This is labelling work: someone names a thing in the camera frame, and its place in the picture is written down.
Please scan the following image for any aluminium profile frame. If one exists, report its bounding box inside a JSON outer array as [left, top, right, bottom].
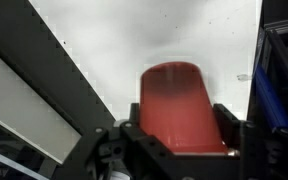
[[263, 15, 288, 101]]

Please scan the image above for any pink plastic cup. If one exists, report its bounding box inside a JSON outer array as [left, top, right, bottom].
[[139, 60, 230, 155]]

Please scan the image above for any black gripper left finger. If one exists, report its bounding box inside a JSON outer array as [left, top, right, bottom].
[[55, 103, 185, 180]]

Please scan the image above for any blue box with green print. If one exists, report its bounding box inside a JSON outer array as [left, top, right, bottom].
[[253, 63, 288, 134]]

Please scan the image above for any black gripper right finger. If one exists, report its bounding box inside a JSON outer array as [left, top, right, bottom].
[[213, 103, 272, 180]]

